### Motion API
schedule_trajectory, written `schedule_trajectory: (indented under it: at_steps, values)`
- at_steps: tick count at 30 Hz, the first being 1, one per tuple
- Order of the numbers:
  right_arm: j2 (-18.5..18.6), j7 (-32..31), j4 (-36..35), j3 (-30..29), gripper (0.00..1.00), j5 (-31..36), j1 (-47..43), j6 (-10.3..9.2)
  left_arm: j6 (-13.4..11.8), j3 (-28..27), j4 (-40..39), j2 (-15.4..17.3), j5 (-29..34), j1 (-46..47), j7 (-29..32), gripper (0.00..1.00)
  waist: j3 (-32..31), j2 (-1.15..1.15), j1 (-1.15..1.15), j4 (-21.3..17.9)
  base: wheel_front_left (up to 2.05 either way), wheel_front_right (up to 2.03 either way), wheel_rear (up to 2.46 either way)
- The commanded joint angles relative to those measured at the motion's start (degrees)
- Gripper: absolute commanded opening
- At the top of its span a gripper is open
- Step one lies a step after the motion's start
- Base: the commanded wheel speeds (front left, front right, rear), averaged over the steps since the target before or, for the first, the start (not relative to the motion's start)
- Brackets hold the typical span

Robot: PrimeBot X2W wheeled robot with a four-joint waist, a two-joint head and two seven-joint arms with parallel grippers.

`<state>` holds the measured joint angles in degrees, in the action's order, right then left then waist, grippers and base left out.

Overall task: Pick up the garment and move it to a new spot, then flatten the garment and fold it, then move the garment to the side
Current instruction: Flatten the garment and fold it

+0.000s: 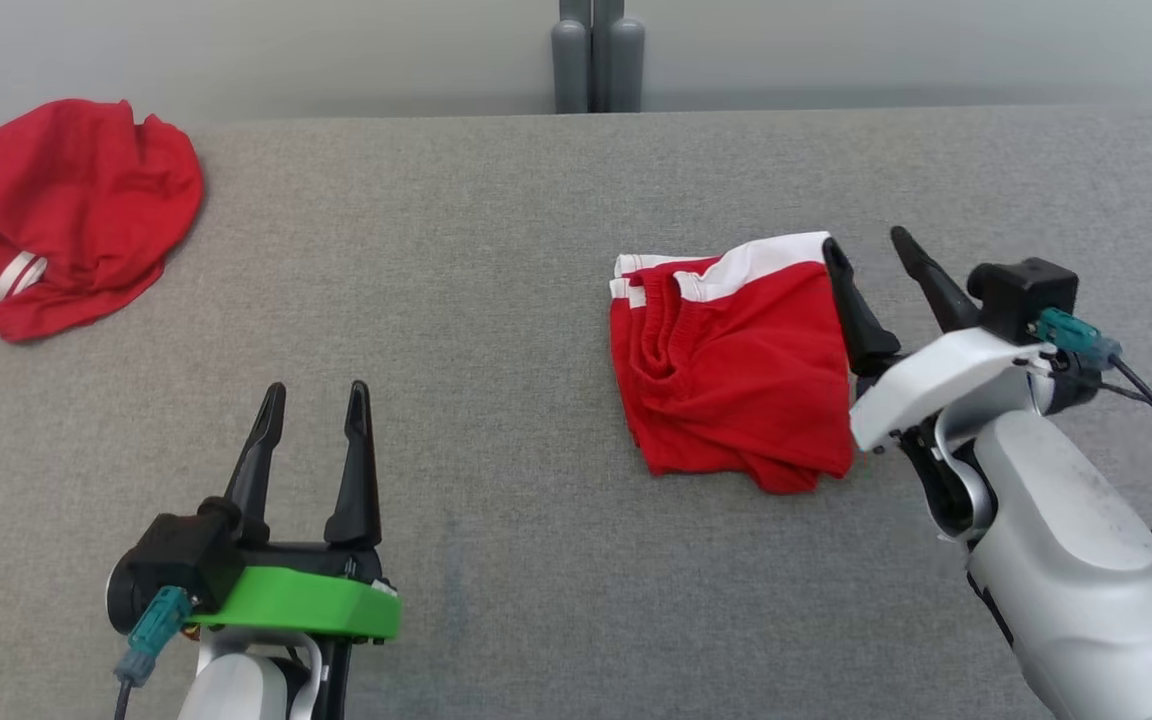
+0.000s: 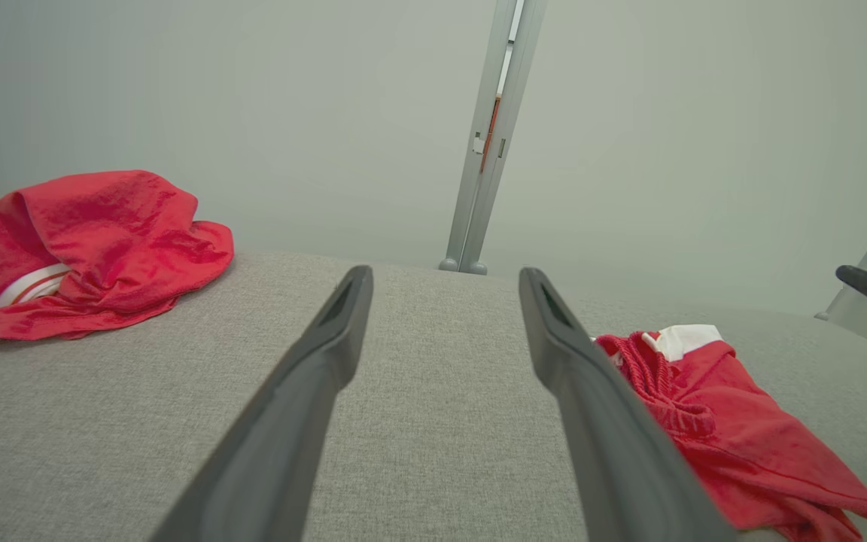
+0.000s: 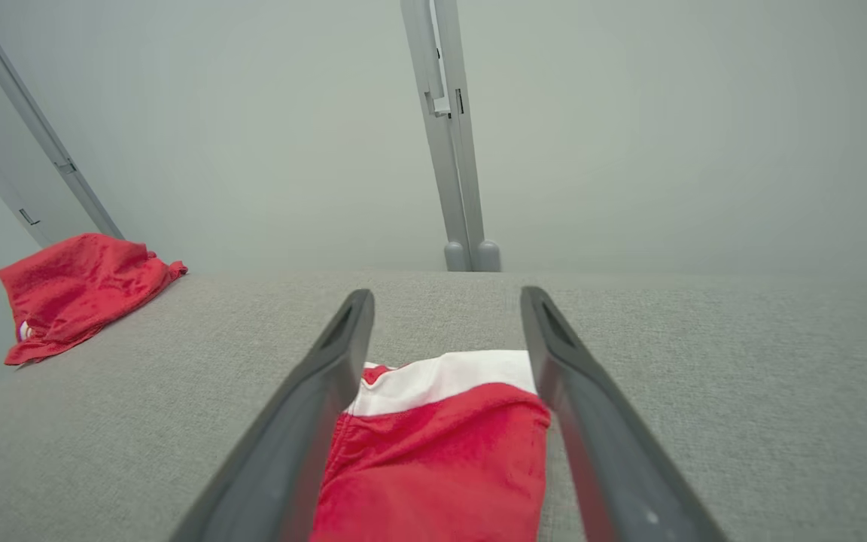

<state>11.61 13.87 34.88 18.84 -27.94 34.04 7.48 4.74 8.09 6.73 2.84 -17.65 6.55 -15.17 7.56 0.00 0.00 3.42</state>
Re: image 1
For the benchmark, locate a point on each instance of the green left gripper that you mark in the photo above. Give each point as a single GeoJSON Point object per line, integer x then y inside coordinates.
{"type": "Point", "coordinates": [306, 605]}

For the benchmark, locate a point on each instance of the red shorts with white trim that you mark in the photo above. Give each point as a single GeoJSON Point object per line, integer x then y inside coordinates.
{"type": "Point", "coordinates": [736, 380]}

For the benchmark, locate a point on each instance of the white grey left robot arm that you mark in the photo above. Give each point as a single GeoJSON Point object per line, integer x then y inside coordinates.
{"type": "Point", "coordinates": [236, 690]}

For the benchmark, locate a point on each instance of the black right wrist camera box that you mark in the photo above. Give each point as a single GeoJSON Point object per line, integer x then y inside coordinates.
{"type": "Point", "coordinates": [1021, 295]}

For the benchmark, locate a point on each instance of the grey rounded post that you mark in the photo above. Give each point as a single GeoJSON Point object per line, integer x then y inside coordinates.
{"type": "Point", "coordinates": [570, 70]}
{"type": "Point", "coordinates": [628, 70]}

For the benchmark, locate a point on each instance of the grey vertical bar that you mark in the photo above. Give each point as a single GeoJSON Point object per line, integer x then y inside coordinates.
{"type": "Point", "coordinates": [599, 50]}

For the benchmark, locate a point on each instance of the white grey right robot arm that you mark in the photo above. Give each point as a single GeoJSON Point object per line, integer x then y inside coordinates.
{"type": "Point", "coordinates": [1066, 560]}

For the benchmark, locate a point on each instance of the red shirt with white sleeves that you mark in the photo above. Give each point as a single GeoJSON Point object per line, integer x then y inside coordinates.
{"type": "Point", "coordinates": [86, 200]}

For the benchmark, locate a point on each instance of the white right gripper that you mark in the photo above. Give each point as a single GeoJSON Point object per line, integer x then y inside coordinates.
{"type": "Point", "coordinates": [936, 375]}

